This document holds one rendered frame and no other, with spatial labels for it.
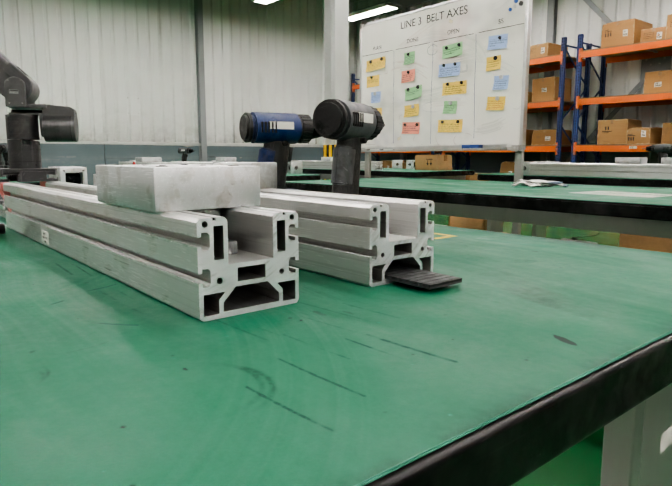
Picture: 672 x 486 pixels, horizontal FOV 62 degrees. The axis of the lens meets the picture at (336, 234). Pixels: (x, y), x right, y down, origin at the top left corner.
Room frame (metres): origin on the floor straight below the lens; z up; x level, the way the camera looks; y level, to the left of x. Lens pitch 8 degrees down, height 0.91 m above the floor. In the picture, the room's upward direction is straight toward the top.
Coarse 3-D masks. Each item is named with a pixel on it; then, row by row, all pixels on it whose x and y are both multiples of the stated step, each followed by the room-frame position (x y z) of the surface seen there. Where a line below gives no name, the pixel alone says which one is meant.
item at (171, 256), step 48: (48, 192) 0.80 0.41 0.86; (96, 192) 0.86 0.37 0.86; (48, 240) 0.81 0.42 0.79; (96, 240) 0.67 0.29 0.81; (144, 240) 0.53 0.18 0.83; (192, 240) 0.47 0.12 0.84; (240, 240) 0.53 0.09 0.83; (288, 240) 0.50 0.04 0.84; (144, 288) 0.53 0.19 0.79; (192, 288) 0.45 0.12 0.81; (240, 288) 0.54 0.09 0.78; (288, 288) 0.51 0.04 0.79
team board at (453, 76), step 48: (480, 0) 3.73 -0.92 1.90; (528, 0) 3.46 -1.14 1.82; (384, 48) 4.40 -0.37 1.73; (432, 48) 4.03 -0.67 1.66; (480, 48) 3.72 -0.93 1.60; (528, 48) 3.47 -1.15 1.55; (384, 96) 4.40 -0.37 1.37; (432, 96) 4.02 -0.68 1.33; (480, 96) 3.71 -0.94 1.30; (384, 144) 4.39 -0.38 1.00; (432, 144) 4.02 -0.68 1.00; (480, 144) 3.70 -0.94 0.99
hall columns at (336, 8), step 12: (324, 0) 9.39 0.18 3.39; (336, 0) 9.20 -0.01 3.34; (348, 0) 9.35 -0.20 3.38; (324, 12) 9.39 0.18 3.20; (336, 12) 9.20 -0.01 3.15; (348, 12) 9.35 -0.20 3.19; (324, 24) 9.39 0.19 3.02; (336, 24) 9.20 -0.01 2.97; (348, 24) 9.35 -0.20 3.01; (324, 36) 9.39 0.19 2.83; (336, 36) 9.20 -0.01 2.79; (348, 36) 9.35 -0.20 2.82; (324, 48) 9.39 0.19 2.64; (336, 48) 9.20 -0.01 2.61; (348, 48) 9.35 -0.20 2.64; (324, 60) 9.39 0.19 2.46; (336, 60) 9.20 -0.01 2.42; (348, 60) 9.35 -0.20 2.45; (324, 72) 9.39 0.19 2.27; (336, 72) 9.20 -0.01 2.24; (348, 72) 9.36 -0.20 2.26; (324, 84) 9.39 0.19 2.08; (336, 84) 9.20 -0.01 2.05; (324, 96) 9.39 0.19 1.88; (336, 96) 9.20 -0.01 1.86; (324, 156) 9.36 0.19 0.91
